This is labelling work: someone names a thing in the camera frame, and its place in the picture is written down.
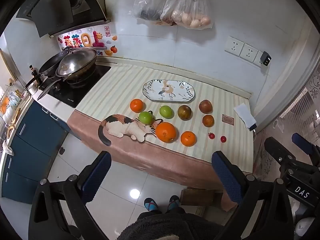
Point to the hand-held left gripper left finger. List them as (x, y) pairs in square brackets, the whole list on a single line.
[(97, 177)]

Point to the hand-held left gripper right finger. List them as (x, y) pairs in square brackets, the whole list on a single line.
[(226, 177)]

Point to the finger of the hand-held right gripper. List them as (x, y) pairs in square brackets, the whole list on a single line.
[(302, 142), (275, 148)]

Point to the red cherry tomato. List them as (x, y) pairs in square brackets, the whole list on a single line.
[(211, 136), (223, 138)]

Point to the small orange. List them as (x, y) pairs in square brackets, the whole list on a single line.
[(136, 105), (188, 138)]

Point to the small reddish-orange round fruit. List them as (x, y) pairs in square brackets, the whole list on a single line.
[(208, 120)]

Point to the red-brown apple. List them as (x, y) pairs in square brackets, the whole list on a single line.
[(205, 106)]

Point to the large orange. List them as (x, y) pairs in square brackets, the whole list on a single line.
[(165, 132)]

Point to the green apple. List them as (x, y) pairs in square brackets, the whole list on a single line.
[(145, 117), (166, 111)]

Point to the dark brown-green round fruit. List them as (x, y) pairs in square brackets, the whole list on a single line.
[(184, 112)]

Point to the oval patterned ceramic plate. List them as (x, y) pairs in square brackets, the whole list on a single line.
[(168, 91)]

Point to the white power bank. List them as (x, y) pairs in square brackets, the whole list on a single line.
[(245, 116)]

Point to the brown card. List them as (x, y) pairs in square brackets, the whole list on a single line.
[(228, 119)]

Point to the blue slipper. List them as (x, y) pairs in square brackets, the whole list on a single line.
[(150, 204), (173, 202)]

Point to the blue kitchen cabinet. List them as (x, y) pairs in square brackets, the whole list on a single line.
[(27, 142)]

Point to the black fleece robe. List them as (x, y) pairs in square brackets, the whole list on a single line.
[(162, 226)]

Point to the black gas stove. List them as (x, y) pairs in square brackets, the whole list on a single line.
[(75, 92)]

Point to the black plug-in charger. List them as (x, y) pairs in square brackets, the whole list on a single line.
[(265, 58)]

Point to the striped cat print tablecloth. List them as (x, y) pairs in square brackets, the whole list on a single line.
[(120, 87)]

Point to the white rag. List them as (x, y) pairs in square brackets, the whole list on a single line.
[(7, 148)]

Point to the steel wok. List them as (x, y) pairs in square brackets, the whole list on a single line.
[(77, 65)]

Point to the black frying pan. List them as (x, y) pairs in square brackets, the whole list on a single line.
[(48, 66)]

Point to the dark sauce bottle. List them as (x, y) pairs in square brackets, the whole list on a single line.
[(33, 73)]

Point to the plastic bag of eggs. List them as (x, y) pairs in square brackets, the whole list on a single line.
[(192, 10)]

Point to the black range hood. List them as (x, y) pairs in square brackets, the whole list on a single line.
[(62, 2)]

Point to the plastic bag with dark contents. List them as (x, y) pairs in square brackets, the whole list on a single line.
[(147, 2)]

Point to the white wall outlet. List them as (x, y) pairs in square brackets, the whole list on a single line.
[(234, 46), (257, 59), (248, 53)]

